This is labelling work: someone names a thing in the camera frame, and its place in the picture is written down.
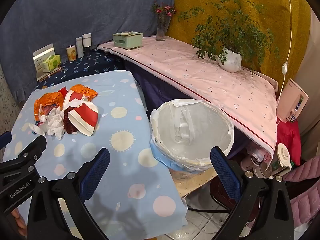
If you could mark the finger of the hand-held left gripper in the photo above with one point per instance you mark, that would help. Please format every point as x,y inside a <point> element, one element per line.
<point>30,150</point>
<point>5,138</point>

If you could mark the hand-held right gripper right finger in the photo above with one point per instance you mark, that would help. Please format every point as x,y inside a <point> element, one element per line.
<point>225,175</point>

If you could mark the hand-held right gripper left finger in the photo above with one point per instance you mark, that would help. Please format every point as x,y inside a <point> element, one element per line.
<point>96,172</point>

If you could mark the white tissues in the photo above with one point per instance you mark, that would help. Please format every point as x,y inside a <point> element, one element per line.
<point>53,125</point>

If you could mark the dark red scrunchie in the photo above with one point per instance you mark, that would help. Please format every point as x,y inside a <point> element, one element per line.
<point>67,122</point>

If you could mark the bin with white plastic liner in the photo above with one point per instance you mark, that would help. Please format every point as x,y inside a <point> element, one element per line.
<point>192,140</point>

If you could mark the orange plastic bag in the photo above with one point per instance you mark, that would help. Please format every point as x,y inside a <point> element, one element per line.
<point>47,100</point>
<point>85,91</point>

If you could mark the large red white paper cup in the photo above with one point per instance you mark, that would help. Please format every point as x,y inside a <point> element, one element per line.
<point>86,117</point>

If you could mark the person's left hand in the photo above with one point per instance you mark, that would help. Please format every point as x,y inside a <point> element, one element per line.
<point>19,217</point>

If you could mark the dark red chair cushion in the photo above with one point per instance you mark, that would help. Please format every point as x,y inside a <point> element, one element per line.
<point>218,192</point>

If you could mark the pink lidded cup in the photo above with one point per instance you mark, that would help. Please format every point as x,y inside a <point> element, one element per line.
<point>247,165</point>

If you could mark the light blue dotted tablecloth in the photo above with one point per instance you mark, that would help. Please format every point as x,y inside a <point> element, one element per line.
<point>120,140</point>

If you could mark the white round device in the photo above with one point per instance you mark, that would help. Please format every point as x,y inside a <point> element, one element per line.
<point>282,152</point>

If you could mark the red cloth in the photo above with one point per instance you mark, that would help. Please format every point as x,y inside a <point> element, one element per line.
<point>290,140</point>

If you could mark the wooden stand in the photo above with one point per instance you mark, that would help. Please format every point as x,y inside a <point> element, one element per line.
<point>48,75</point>

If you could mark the pink padded jacket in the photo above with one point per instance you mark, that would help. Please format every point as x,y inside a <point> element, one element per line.
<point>305,180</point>

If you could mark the green tissue pack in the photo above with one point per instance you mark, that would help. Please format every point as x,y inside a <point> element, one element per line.
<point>51,62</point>

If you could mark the white cardboard box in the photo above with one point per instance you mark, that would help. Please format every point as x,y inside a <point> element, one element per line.
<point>41,55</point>

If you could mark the pink white appliance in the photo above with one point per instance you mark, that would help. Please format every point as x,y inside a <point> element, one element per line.
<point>287,100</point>

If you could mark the pink cloth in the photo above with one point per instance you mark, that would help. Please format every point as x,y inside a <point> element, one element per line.
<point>200,80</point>

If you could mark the navy patterned cloth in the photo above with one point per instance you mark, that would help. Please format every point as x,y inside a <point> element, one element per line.
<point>82,66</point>

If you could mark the dark purple cloth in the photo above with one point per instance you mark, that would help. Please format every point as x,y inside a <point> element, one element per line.
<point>155,90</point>

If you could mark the paper cup with orange print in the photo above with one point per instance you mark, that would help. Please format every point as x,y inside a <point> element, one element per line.
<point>71,53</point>

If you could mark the white slim bottle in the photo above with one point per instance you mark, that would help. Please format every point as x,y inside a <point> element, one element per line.
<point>79,47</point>

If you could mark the green plant in white pot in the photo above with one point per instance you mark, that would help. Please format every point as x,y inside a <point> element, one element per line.
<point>230,60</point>

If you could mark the clear tumbler with white lid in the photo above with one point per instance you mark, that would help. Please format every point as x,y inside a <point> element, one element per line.
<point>86,42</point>

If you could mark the green storage box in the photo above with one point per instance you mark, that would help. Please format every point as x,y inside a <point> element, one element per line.
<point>127,41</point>

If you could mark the white remote control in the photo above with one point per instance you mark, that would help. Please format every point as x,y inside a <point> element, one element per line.
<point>126,32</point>

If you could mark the blue-grey curtain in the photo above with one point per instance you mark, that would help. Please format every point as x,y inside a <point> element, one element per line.
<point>75,10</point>

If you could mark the glass vase with flowers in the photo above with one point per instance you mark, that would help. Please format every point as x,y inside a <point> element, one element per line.
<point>160,32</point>

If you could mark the yellow cloth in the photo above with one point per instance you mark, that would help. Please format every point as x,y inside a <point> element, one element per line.
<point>270,17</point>

